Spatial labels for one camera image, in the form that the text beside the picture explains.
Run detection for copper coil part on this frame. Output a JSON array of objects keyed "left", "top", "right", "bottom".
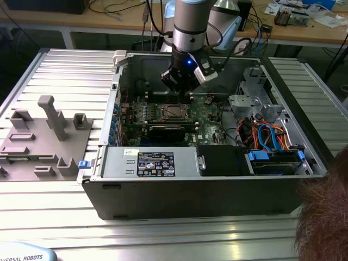
[{"left": 274, "top": 7, "right": 289, "bottom": 27}]

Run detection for grey parts rack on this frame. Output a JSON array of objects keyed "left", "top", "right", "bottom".
[{"left": 0, "top": 95, "right": 95, "bottom": 182}]

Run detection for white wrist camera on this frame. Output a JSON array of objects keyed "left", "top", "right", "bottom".
[{"left": 193, "top": 55, "right": 220, "bottom": 84}]

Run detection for grey electronic module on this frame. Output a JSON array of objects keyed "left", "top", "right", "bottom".
[{"left": 288, "top": 12, "right": 310, "bottom": 27}]

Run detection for blue expansion slot brackets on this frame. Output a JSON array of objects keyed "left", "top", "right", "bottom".
[{"left": 108, "top": 96, "right": 122, "bottom": 146}]

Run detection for brown-haired person's head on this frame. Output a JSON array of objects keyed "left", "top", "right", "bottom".
[{"left": 295, "top": 146, "right": 348, "bottom": 261}]

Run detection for blue flat cable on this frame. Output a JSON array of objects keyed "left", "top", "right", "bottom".
[
  {"left": 268, "top": 126, "right": 282, "bottom": 152},
  {"left": 257, "top": 123, "right": 272, "bottom": 152}
]

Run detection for silver drive cage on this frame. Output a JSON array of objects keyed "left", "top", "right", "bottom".
[{"left": 227, "top": 66, "right": 290, "bottom": 122}]

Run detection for silver CPU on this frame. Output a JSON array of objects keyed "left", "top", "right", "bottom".
[{"left": 166, "top": 105, "right": 185, "bottom": 116}]

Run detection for CPU socket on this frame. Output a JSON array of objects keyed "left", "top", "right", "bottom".
[{"left": 160, "top": 103, "right": 192, "bottom": 122}]

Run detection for black PC case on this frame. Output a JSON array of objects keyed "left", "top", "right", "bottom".
[{"left": 77, "top": 50, "right": 338, "bottom": 221}]

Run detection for grey case handle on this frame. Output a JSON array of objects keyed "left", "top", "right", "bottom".
[{"left": 112, "top": 49, "right": 128, "bottom": 67}]

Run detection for wooden desk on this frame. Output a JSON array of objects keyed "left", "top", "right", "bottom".
[{"left": 0, "top": 0, "right": 348, "bottom": 46}]

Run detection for black upright box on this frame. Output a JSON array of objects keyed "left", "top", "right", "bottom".
[{"left": 240, "top": 0, "right": 252, "bottom": 31}]

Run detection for black desktop computer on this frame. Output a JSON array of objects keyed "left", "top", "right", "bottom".
[{"left": 4, "top": 0, "right": 90, "bottom": 15}]

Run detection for blue cardboard box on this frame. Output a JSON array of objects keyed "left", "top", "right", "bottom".
[{"left": 302, "top": 0, "right": 337, "bottom": 11}]

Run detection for black graphics card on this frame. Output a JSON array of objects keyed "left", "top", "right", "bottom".
[{"left": 146, "top": 123, "right": 199, "bottom": 142}]

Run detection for black bay cover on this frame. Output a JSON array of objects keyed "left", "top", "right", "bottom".
[{"left": 197, "top": 145, "right": 248, "bottom": 177}]

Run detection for orange wire bundle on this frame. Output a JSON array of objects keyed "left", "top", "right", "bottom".
[{"left": 243, "top": 122, "right": 293, "bottom": 151}]

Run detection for green motherboard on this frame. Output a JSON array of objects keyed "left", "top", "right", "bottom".
[{"left": 121, "top": 92, "right": 239, "bottom": 149}]

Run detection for grey power supply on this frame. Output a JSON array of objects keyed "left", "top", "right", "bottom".
[{"left": 102, "top": 146, "right": 201, "bottom": 179}]

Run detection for hard disk in blue carrier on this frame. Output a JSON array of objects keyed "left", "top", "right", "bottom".
[{"left": 244, "top": 149, "right": 305, "bottom": 176}]

